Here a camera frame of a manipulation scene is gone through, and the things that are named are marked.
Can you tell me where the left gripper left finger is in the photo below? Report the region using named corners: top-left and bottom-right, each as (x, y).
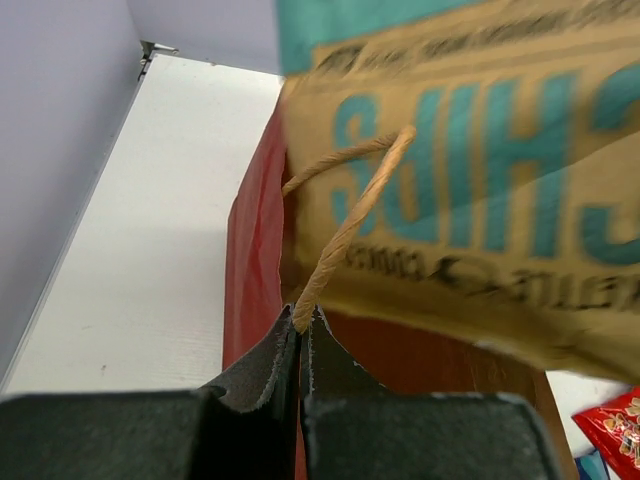
top-left (1, 306), bottom-right (299, 479)

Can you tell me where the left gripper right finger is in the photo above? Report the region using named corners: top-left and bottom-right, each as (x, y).
top-left (300, 308), bottom-right (562, 479)

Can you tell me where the tan kettle chips bag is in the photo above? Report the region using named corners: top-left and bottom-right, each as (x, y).
top-left (277, 1), bottom-right (639, 384)

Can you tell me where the red paper bag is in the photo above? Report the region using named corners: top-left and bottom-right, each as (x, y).
top-left (222, 108), bottom-right (579, 479)

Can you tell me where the blue Burts crisps bag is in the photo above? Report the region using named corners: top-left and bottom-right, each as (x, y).
top-left (574, 450), bottom-right (611, 480)

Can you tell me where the red snack packet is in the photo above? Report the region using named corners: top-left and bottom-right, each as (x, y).
top-left (572, 387), bottom-right (639, 479)

